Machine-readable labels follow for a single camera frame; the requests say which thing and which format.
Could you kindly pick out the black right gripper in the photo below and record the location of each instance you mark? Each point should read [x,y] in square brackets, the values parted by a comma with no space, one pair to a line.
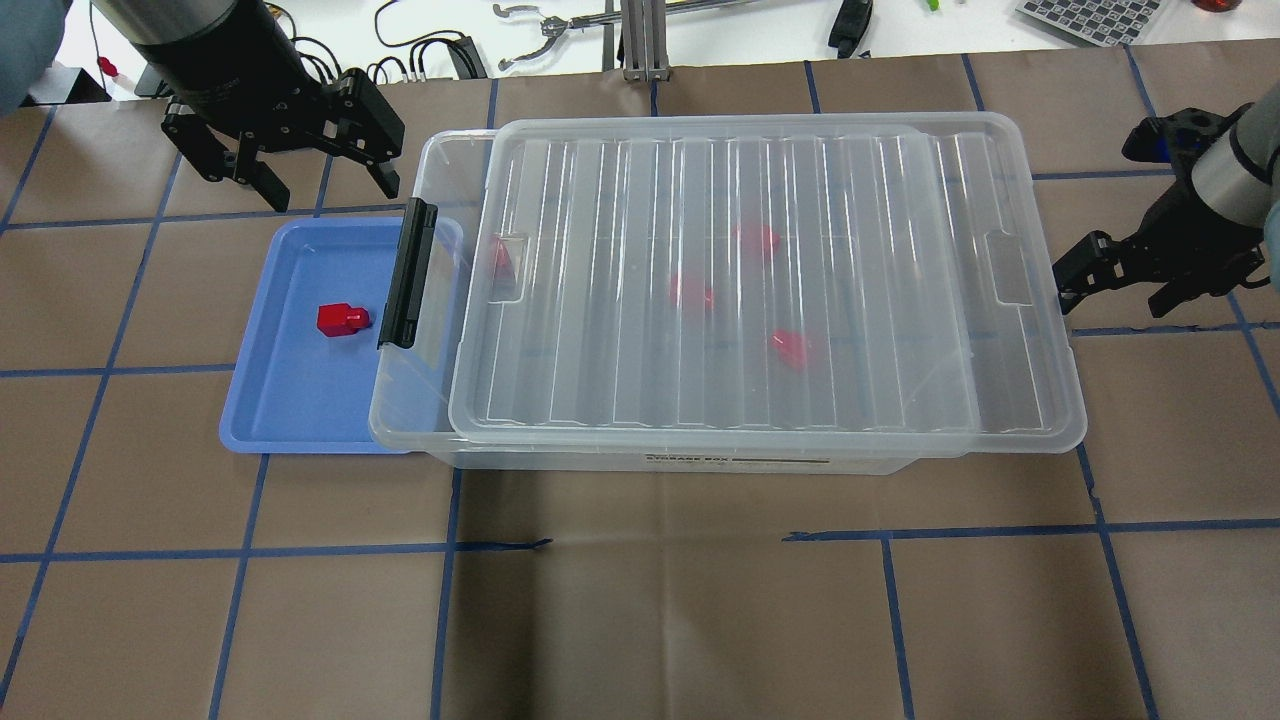
[1192,220]

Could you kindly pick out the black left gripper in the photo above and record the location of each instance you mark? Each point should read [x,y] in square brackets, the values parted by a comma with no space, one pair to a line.
[232,78]

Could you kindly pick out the red block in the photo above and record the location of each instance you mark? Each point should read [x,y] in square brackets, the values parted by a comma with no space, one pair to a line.
[691,294]
[757,243]
[341,320]
[792,348]
[504,272]

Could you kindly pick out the clear plastic box lid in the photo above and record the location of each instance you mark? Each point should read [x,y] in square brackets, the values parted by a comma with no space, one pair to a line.
[875,392]

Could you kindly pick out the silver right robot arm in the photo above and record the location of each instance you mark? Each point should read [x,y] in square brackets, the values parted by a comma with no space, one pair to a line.
[823,223]

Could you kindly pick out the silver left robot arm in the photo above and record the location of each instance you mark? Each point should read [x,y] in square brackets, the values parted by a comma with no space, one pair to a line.
[121,14]

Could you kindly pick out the blue plastic tray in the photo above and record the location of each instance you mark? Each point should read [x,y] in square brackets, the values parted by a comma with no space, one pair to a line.
[295,391]

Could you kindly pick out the clear plastic storage box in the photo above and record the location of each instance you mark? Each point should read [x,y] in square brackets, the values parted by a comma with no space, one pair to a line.
[408,409]

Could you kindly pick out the grey keyboard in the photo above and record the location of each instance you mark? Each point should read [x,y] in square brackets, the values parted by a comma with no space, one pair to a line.
[1099,23]

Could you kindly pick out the black box latch handle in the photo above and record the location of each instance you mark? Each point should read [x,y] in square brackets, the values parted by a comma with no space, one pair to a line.
[407,283]

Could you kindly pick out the aluminium frame post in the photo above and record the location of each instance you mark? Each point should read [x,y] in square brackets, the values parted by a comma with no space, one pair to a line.
[644,41]

